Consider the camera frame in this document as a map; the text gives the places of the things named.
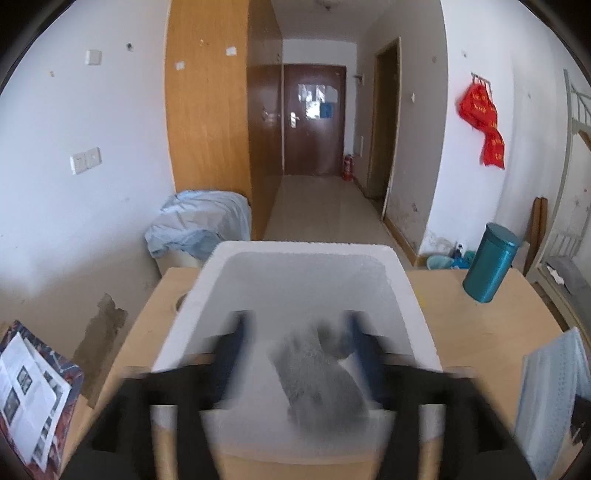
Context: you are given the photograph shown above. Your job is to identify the teal metal canister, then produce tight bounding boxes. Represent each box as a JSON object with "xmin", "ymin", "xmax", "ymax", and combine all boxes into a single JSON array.
[{"xmin": 462, "ymin": 222, "xmax": 522, "ymax": 304}]

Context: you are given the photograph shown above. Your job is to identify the white door notice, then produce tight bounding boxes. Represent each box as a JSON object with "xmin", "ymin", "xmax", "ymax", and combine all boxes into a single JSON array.
[{"xmin": 298, "ymin": 84, "xmax": 325, "ymax": 117}]

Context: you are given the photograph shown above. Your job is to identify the wooden side door frame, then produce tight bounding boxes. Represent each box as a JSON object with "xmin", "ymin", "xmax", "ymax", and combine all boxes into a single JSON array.
[{"xmin": 366, "ymin": 37, "xmax": 403, "ymax": 219}]

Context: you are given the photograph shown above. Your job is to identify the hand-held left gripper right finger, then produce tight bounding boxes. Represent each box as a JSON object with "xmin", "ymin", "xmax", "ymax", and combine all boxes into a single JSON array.
[{"xmin": 344, "ymin": 311, "xmax": 537, "ymax": 480}]

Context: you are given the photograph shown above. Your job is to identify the light blue bedsheet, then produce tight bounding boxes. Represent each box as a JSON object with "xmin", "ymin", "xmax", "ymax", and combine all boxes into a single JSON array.
[{"xmin": 145, "ymin": 189, "xmax": 253, "ymax": 262}]

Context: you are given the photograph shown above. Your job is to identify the white foam box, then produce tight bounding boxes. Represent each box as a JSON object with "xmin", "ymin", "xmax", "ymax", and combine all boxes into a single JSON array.
[{"xmin": 151, "ymin": 240, "xmax": 445, "ymax": 465}]

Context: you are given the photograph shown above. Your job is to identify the metal bunk bed frame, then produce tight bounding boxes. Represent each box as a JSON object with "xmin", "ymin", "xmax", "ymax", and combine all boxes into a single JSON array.
[{"xmin": 530, "ymin": 68, "xmax": 591, "ymax": 296}]

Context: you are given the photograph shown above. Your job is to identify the cream box under bedsheet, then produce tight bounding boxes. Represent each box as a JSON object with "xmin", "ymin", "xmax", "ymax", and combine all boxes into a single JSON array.
[{"xmin": 154, "ymin": 248, "xmax": 205, "ymax": 278}]

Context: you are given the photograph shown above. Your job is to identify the wooden wardrobe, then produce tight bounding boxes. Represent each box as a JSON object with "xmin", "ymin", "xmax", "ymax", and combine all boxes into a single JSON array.
[{"xmin": 165, "ymin": 0, "xmax": 284, "ymax": 241}]

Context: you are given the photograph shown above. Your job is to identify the white double wall socket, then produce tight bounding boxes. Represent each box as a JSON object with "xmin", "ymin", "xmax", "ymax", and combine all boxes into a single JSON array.
[{"xmin": 69, "ymin": 147, "xmax": 102, "ymax": 175}]

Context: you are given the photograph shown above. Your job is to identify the white printed paper sheet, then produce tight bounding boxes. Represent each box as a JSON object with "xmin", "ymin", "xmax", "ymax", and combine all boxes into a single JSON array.
[{"xmin": 0, "ymin": 332, "xmax": 73, "ymax": 472}]

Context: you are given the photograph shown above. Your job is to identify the grey plush cloth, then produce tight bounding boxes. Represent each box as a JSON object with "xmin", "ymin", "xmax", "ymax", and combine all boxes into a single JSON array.
[{"xmin": 268, "ymin": 322, "xmax": 373, "ymax": 435}]

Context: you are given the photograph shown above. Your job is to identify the grey cushion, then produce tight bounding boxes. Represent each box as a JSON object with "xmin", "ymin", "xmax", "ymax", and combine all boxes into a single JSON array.
[{"xmin": 547, "ymin": 256, "xmax": 591, "ymax": 292}]

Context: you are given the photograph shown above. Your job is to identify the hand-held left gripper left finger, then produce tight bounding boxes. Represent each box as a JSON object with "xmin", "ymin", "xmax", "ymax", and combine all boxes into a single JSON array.
[{"xmin": 62, "ymin": 311, "xmax": 254, "ymax": 480}]

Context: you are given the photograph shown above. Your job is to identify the dark brown door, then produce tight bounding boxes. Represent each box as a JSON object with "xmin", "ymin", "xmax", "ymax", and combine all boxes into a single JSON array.
[{"xmin": 283, "ymin": 64, "xmax": 347, "ymax": 177}]

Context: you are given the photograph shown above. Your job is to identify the wooden planks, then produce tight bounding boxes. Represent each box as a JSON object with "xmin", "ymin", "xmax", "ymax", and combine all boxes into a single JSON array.
[{"xmin": 522, "ymin": 196, "xmax": 549, "ymax": 276}]

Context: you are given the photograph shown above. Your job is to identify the red hanging banner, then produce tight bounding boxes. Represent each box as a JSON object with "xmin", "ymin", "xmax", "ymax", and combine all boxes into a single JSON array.
[{"xmin": 458, "ymin": 80, "xmax": 506, "ymax": 171}]

